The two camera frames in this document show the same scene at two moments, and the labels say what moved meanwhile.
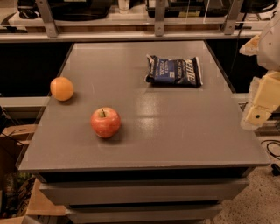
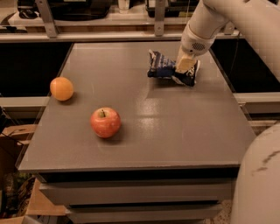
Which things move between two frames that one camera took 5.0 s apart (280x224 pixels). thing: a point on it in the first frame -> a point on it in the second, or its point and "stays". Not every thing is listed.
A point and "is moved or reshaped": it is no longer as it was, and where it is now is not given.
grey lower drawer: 186,213 stays
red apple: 105,122 stays
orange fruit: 61,88 stays
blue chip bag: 178,73 is moved or reshaped
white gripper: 270,48 -> 194,43
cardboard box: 14,141 stays
